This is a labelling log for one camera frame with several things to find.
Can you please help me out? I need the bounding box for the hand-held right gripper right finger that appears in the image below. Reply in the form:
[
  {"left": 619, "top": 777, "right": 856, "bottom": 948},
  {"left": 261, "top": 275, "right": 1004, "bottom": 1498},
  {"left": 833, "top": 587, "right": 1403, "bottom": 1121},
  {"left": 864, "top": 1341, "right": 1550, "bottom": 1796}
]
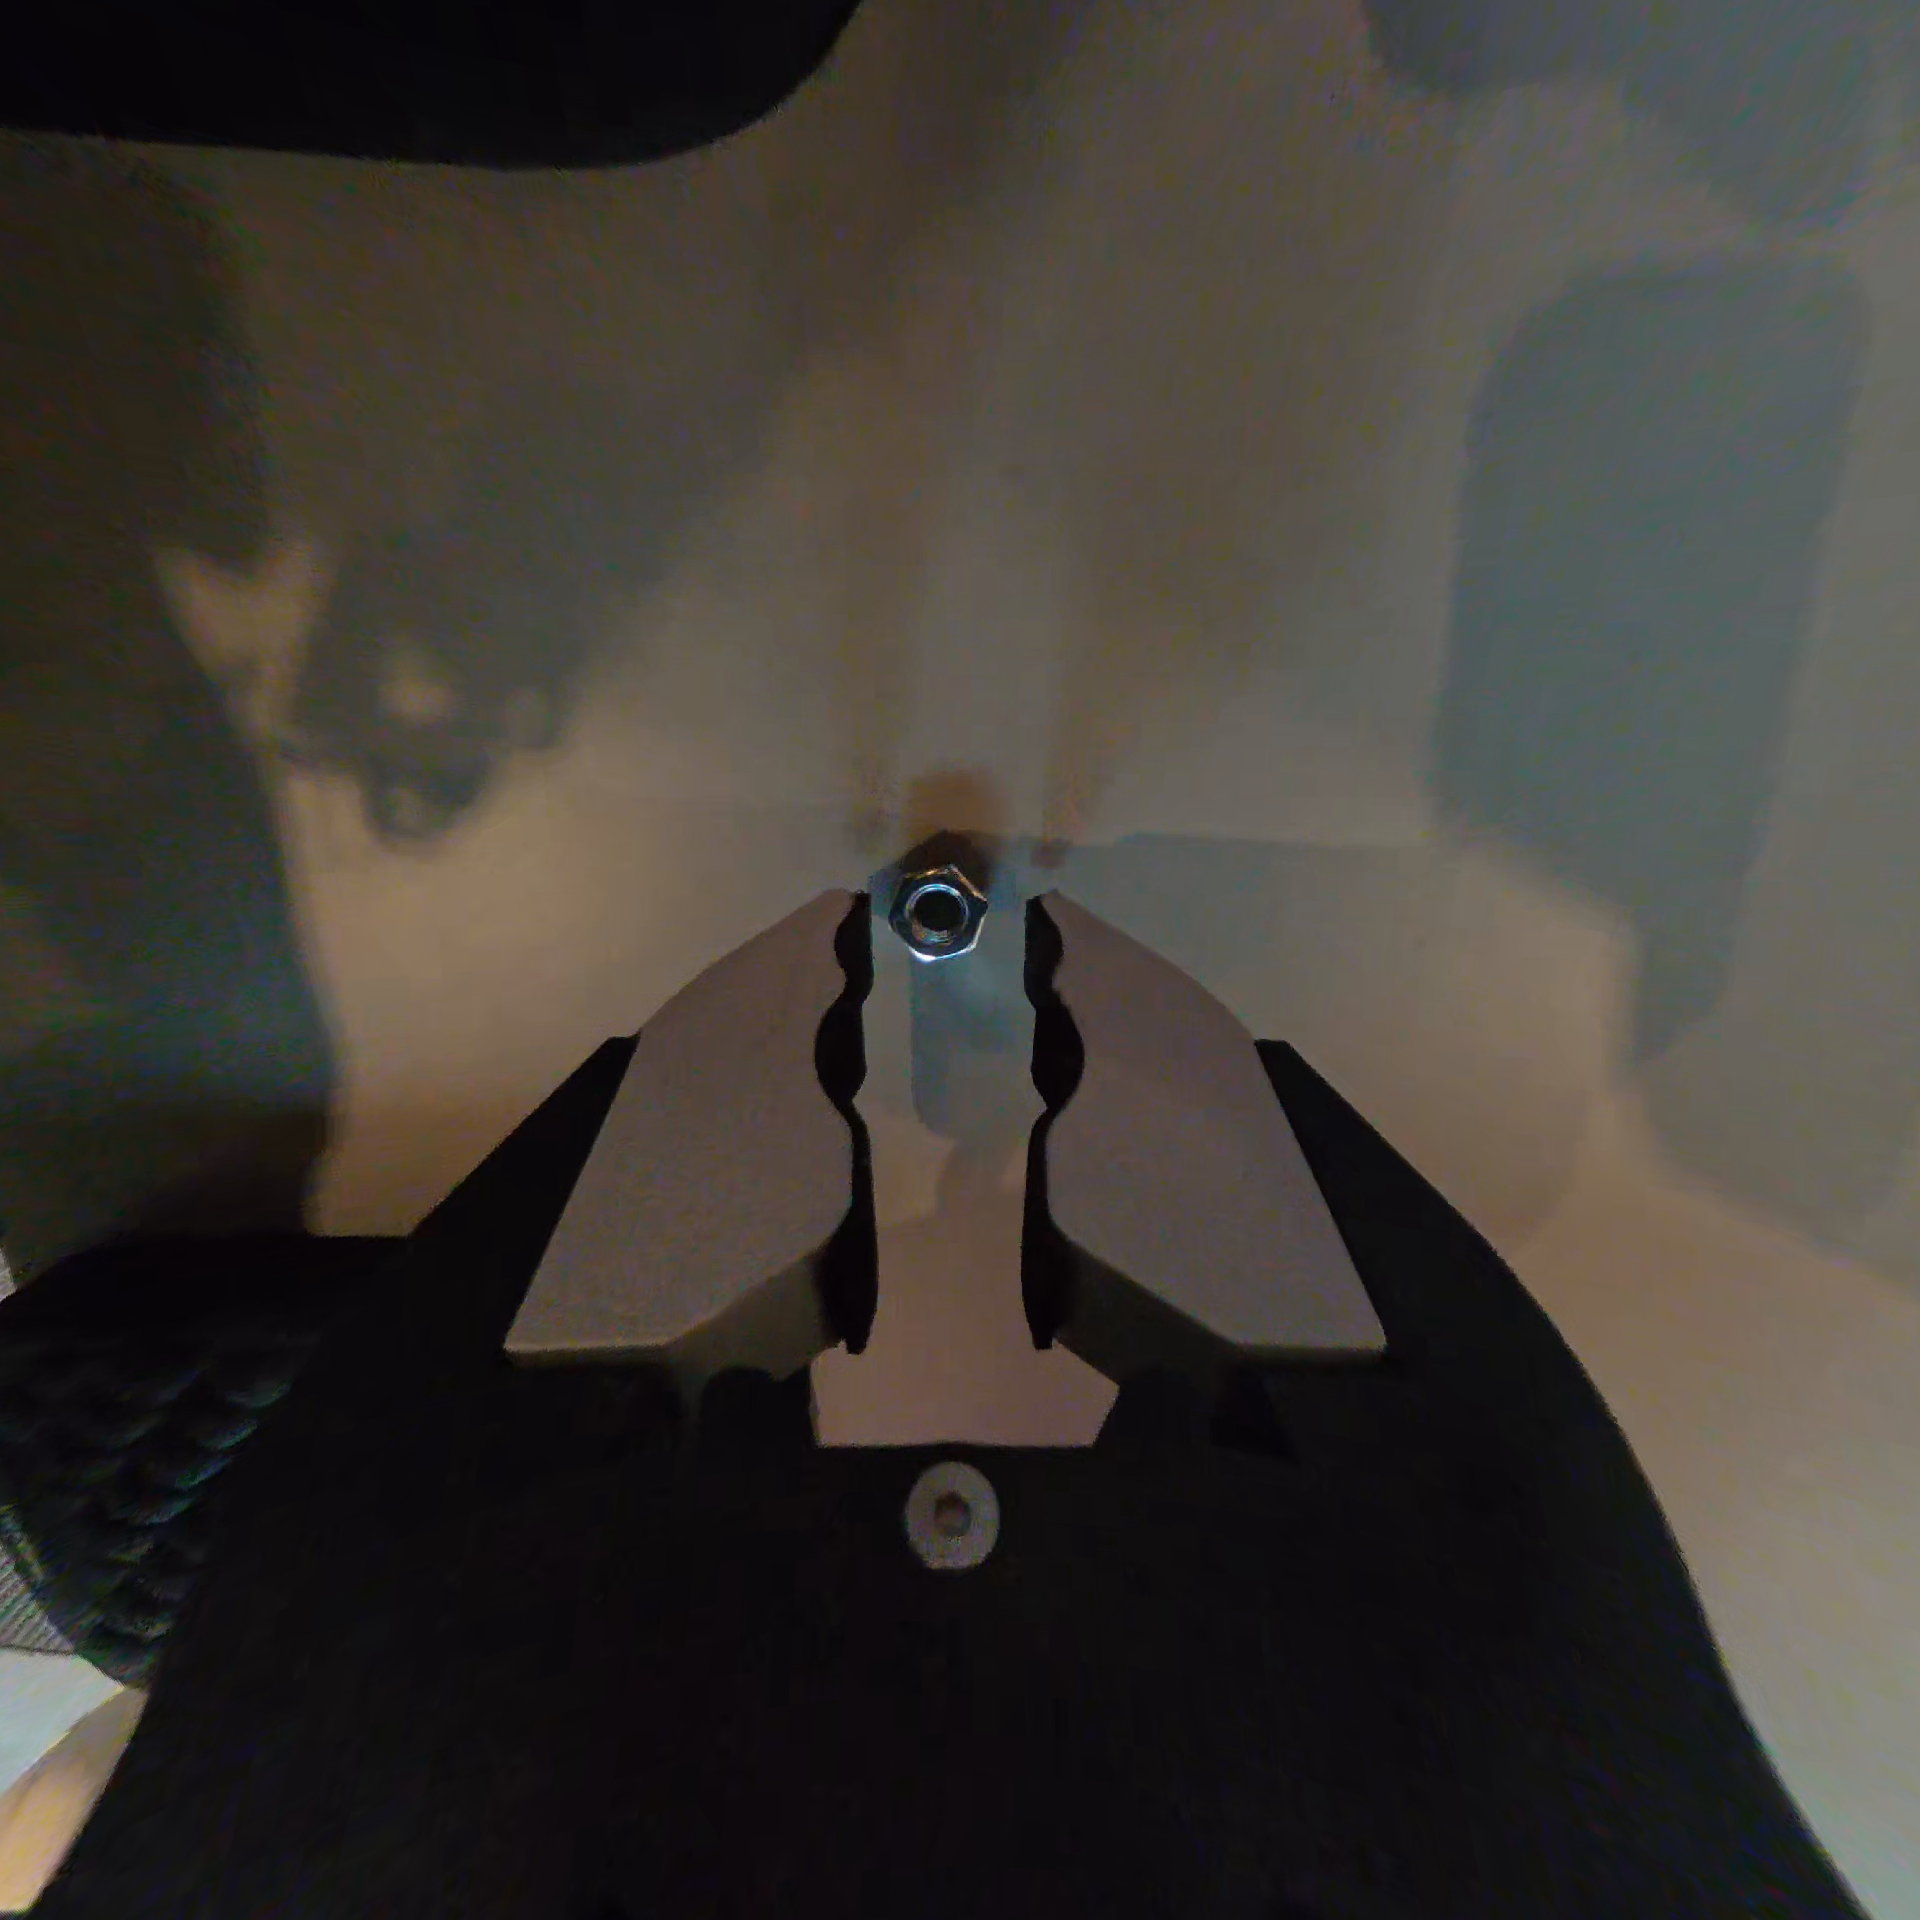
[{"left": 1024, "top": 888, "right": 1389, "bottom": 1383}]

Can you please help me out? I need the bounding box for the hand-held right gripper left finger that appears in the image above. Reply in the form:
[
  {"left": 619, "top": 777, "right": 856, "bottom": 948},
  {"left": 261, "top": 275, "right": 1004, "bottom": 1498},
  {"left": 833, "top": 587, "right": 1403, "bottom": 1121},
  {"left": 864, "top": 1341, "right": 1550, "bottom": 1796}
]
[{"left": 507, "top": 888, "right": 880, "bottom": 1376}]

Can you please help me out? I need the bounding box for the silver hex nut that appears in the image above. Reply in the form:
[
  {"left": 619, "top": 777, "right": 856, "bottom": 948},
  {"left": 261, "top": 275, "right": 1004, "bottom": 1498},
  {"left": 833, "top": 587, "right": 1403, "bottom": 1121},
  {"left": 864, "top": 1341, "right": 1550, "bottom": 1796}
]
[{"left": 886, "top": 840, "right": 990, "bottom": 964}]

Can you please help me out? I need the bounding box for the dark rounded object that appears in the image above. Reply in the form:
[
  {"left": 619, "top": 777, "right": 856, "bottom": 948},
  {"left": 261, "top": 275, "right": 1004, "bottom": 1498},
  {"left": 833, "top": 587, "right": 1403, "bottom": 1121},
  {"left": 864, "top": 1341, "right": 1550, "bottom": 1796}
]
[{"left": 0, "top": 0, "right": 866, "bottom": 165}]

